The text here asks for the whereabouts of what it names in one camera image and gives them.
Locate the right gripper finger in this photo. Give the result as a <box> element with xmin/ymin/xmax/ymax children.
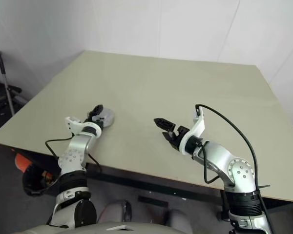
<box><xmin>153</xmin><ymin>117</ymin><xmax>176</xmax><ymax>132</ymax></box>
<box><xmin>161</xmin><ymin>132</ymin><xmax>179</xmax><ymax>150</ymax></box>

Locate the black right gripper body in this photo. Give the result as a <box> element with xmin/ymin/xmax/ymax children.
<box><xmin>172</xmin><ymin>125</ymin><xmax>190</xmax><ymax>151</ymax></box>

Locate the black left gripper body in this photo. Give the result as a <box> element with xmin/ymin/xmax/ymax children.
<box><xmin>82</xmin><ymin>114</ymin><xmax>105</xmax><ymax>128</ymax></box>

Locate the small shiny metal object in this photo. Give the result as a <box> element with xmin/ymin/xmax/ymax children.
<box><xmin>94</xmin><ymin>108</ymin><xmax>117</xmax><ymax>128</ymax></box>

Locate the black strip on floor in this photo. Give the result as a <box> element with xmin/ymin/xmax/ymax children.
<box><xmin>138</xmin><ymin>195</ymin><xmax>169</xmax><ymax>208</ymax></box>

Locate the grey rounded robot leg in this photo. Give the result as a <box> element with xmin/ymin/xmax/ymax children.
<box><xmin>165</xmin><ymin>208</ymin><xmax>193</xmax><ymax>229</ymax></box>
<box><xmin>97</xmin><ymin>199</ymin><xmax>133</xmax><ymax>224</ymax></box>

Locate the orange object on floor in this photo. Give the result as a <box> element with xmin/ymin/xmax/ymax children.
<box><xmin>14</xmin><ymin>155</ymin><xmax>31</xmax><ymax>173</ymax></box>

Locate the black waste bin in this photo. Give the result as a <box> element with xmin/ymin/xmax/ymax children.
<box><xmin>21</xmin><ymin>165</ymin><xmax>61</xmax><ymax>196</ymax></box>

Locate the grey robot torso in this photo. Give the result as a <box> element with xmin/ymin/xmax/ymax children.
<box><xmin>26</xmin><ymin>220</ymin><xmax>193</xmax><ymax>234</ymax></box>

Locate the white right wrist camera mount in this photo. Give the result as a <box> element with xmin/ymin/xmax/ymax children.
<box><xmin>179</xmin><ymin>107</ymin><xmax>206</xmax><ymax>156</ymax></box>

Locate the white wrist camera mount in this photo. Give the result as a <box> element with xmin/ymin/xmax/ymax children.
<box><xmin>179</xmin><ymin>107</ymin><xmax>206</xmax><ymax>156</ymax></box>
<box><xmin>64</xmin><ymin>116</ymin><xmax>105</xmax><ymax>137</ymax></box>

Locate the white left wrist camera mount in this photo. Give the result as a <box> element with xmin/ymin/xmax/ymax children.
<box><xmin>64</xmin><ymin>116</ymin><xmax>105</xmax><ymax>137</ymax></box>

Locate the black table frame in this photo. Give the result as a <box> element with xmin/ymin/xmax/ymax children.
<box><xmin>11</xmin><ymin>146</ymin><xmax>293</xmax><ymax>221</ymax></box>

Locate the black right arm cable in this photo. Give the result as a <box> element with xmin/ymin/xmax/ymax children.
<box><xmin>195</xmin><ymin>104</ymin><xmax>275</xmax><ymax>234</ymax></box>

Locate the black folded equipment frame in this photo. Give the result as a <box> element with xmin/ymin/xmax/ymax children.
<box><xmin>0</xmin><ymin>73</ymin><xmax>24</xmax><ymax>134</ymax></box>

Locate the silver pole with black handle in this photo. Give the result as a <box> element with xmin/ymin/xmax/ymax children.
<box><xmin>0</xmin><ymin>50</ymin><xmax>17</xmax><ymax>117</ymax></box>

